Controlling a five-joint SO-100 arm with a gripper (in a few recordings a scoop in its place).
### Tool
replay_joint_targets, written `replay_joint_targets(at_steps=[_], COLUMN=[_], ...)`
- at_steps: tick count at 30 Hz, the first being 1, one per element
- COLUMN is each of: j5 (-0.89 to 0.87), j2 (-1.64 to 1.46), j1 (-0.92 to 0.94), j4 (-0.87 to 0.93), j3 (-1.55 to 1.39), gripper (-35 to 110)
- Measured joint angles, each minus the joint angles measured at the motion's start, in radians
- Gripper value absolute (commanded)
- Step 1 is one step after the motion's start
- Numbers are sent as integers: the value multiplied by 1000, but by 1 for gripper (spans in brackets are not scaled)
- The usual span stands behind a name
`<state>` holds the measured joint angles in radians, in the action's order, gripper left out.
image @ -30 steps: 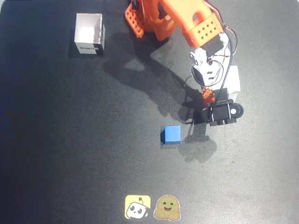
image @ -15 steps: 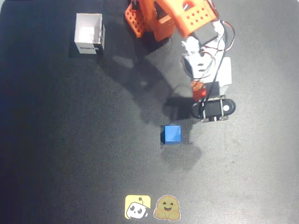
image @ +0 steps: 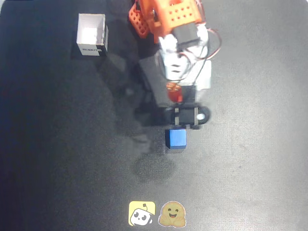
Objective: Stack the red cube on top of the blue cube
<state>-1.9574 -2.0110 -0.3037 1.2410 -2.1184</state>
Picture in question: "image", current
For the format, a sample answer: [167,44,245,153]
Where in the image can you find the red wooden cube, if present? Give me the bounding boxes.
[168,89,184,103]

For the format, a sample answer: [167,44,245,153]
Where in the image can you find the hugging face emoji sticker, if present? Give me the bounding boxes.
[157,201,187,228]

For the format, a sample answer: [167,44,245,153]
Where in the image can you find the blue wooden cube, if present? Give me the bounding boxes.
[165,129,187,150]

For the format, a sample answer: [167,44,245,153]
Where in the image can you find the black table mat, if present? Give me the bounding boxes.
[0,0,308,231]

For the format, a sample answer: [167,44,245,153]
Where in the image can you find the yellow robot sticker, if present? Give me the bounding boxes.
[128,201,156,227]

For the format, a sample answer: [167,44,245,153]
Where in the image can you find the white servo cable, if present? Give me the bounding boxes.
[178,26,222,63]

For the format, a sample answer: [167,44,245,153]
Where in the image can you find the white open cardboard box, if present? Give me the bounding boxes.
[76,13,109,57]

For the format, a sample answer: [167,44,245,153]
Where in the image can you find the black webcam with mount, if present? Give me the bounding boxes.
[166,85,211,131]

